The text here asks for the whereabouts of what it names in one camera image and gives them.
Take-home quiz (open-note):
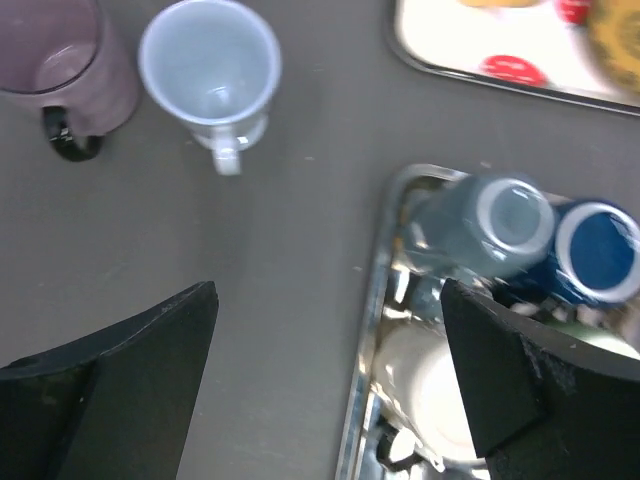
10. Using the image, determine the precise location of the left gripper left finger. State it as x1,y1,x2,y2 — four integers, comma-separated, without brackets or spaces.
1,281,219,479

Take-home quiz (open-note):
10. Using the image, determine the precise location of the purple mug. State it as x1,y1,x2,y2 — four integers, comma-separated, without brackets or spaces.
1,1,141,162

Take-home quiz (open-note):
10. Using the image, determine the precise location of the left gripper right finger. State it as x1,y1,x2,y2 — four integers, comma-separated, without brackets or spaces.
441,280,639,479

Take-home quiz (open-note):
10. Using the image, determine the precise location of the silver metal tray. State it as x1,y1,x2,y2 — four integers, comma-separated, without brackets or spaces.
333,163,640,480

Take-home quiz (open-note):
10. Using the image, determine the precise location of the cream mug black handle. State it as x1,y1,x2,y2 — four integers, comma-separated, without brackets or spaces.
372,323,485,469

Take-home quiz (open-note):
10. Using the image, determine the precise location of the light green mug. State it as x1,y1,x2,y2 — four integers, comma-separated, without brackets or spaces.
547,321,639,360

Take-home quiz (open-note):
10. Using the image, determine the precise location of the grey-blue faceted mug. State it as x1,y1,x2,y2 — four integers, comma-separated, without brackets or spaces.
401,174,556,280

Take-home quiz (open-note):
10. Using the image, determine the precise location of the strawberry pattern tray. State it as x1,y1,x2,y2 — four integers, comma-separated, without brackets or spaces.
386,1,639,115

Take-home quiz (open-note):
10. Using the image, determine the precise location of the dark blue mug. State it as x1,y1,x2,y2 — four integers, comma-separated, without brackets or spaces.
506,199,639,307

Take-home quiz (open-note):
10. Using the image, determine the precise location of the light blue mug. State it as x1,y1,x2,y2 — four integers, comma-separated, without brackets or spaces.
138,1,283,176

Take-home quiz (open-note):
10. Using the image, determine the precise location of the yellow patterned plate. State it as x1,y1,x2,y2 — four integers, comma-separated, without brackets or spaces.
586,0,639,94

